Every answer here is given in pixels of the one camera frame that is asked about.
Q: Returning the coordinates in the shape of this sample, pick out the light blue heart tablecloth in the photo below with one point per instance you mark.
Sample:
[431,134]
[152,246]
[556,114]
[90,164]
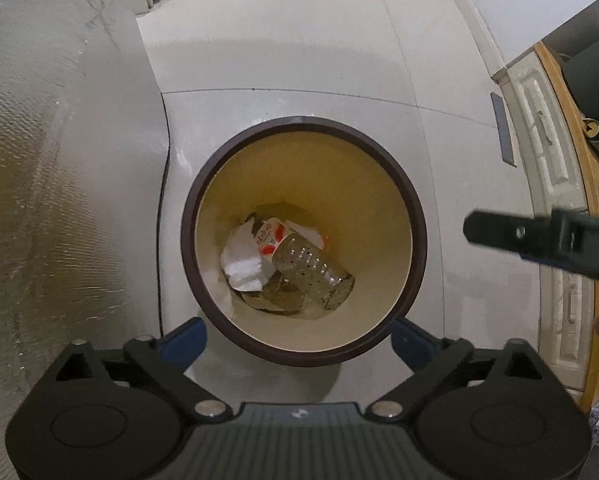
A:
[54,160]

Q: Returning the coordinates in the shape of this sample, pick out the brown cardboard piece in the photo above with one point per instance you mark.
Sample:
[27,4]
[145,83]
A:
[279,301]

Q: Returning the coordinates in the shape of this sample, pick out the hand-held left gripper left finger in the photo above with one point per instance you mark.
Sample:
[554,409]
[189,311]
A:
[182,345]

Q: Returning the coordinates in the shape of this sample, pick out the clear plastic bottle red label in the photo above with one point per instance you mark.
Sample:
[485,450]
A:
[304,265]

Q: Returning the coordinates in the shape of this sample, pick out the white tissue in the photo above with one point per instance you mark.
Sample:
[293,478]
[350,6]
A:
[242,265]

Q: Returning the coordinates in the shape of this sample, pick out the white cabinet wooden top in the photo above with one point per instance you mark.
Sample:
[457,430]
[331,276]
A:
[544,135]

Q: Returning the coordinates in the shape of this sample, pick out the yellow bin brown rim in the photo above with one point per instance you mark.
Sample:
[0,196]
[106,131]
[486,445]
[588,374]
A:
[379,210]

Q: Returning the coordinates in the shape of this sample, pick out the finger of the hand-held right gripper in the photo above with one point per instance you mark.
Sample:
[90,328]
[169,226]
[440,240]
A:
[504,239]

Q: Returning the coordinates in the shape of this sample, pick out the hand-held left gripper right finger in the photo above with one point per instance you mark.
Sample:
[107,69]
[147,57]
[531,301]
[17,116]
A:
[419,347]

